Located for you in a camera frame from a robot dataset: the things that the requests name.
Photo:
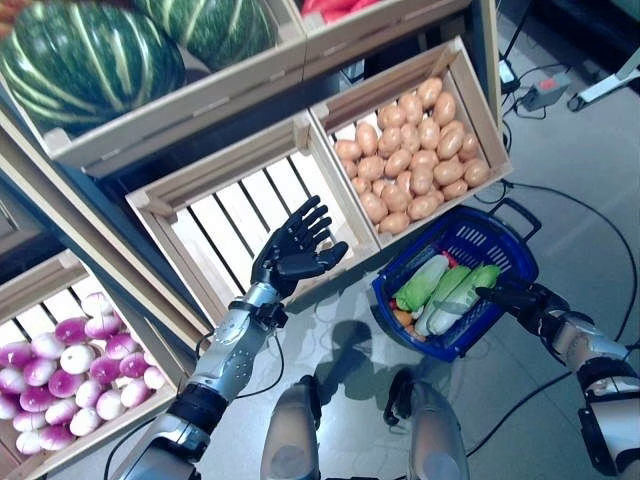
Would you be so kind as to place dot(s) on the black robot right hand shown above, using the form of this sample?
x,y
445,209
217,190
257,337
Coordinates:
x,y
530,300

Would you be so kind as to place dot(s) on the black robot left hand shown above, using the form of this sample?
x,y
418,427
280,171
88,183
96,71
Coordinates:
x,y
290,255

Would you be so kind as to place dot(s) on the napa cabbage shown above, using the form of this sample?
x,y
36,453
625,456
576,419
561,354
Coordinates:
x,y
422,280
450,282
480,277

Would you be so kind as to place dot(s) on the blue plastic shopping basket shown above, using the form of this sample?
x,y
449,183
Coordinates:
x,y
500,240

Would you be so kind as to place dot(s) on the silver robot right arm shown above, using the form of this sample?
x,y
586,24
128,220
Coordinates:
x,y
595,350

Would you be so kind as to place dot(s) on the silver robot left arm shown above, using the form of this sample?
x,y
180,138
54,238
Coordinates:
x,y
235,350

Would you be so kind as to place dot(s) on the small toy carrot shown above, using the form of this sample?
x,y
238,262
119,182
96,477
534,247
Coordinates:
x,y
451,258

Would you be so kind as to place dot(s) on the brown potato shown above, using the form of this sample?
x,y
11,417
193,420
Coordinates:
x,y
366,137
395,222
476,171
470,146
449,172
455,190
348,150
430,92
410,105
450,142
372,207
391,115
424,206
445,107

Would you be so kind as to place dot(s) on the wide wooden slat crate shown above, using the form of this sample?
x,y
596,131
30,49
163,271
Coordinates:
x,y
210,170
200,105

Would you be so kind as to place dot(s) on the small orange fruit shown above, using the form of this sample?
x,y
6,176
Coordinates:
x,y
404,316

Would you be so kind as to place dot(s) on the silver robot right leg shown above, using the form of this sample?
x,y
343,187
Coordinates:
x,y
435,435

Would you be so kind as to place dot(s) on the silver robot leg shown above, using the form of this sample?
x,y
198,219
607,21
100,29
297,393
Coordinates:
x,y
290,430
435,435

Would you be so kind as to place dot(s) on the silver robot left leg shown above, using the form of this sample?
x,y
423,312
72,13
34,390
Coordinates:
x,y
290,430

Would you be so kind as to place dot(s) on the purple white turnip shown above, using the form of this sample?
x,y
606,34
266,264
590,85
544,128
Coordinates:
x,y
96,305
102,327
134,365
155,377
105,370
135,392
77,359
71,330

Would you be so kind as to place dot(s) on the wooden vegetable display stand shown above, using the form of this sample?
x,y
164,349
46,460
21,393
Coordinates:
x,y
100,235

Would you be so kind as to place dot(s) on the small wooden slat crate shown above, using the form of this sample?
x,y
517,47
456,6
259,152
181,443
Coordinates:
x,y
480,110
390,30

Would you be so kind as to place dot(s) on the grey box with red button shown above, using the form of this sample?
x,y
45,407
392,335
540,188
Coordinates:
x,y
545,92

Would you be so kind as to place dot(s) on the black power adapter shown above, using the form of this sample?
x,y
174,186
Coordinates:
x,y
509,72

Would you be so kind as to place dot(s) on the small green striped pumpkin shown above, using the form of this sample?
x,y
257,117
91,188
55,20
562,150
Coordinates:
x,y
220,30

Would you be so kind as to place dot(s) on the wooden crate with turnips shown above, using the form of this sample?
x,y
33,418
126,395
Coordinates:
x,y
35,290

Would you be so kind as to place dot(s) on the large green striped pumpkin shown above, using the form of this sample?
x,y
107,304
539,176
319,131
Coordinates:
x,y
85,65

